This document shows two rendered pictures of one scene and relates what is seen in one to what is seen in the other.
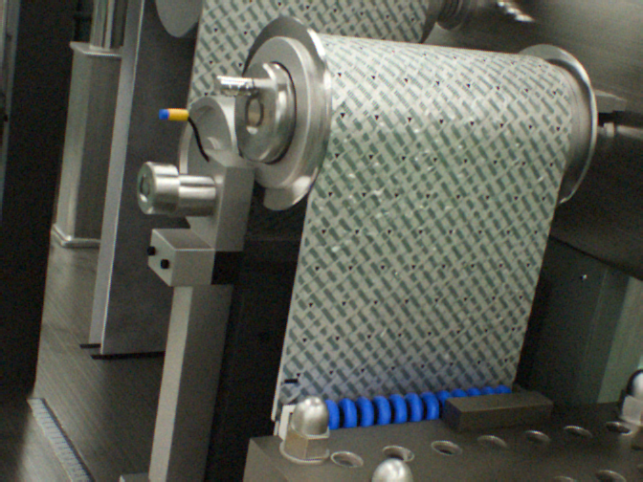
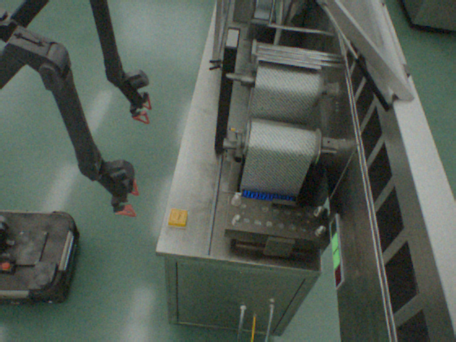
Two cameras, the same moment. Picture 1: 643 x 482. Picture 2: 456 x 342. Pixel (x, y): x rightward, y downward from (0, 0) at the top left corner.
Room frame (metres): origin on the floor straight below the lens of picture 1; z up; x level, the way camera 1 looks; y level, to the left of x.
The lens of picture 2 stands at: (-0.07, -0.44, 2.23)
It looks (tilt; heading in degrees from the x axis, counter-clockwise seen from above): 52 degrees down; 27
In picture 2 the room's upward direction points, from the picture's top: 11 degrees clockwise
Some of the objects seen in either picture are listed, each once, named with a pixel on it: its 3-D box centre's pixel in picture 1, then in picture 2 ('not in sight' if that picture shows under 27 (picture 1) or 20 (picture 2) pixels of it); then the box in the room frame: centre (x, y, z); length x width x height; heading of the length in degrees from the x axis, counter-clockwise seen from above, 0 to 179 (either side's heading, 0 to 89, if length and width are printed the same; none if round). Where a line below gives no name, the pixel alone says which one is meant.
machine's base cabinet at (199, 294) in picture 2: not in sight; (247, 132); (1.68, 0.50, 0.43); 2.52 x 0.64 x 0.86; 32
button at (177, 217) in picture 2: not in sight; (177, 217); (0.59, 0.16, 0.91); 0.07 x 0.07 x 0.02; 32
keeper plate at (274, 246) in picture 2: not in sight; (278, 247); (0.71, -0.25, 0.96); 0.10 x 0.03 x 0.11; 122
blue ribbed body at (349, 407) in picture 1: (415, 413); (269, 197); (0.85, -0.10, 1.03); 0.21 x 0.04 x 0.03; 122
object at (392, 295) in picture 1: (418, 305); (272, 179); (0.86, -0.09, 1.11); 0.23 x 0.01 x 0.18; 122
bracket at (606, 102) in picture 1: (583, 95); (329, 143); (1.01, -0.21, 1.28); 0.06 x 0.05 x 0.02; 122
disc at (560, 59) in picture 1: (535, 129); (315, 148); (0.99, -0.17, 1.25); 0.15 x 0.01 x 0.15; 32
